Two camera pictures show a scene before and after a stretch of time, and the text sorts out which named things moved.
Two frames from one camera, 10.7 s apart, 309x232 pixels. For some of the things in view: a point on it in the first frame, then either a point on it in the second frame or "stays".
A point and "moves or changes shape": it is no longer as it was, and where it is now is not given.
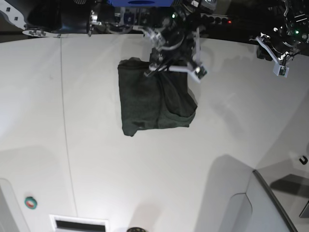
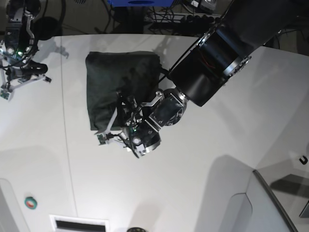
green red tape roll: [30, 202] stays
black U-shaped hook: [305, 161] stays
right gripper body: [279, 43] to [127, 125]
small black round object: [135, 229] stays
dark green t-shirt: [161, 100] moves or changes shape
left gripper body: [178, 45] to [28, 71]
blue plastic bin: [141, 3] stays
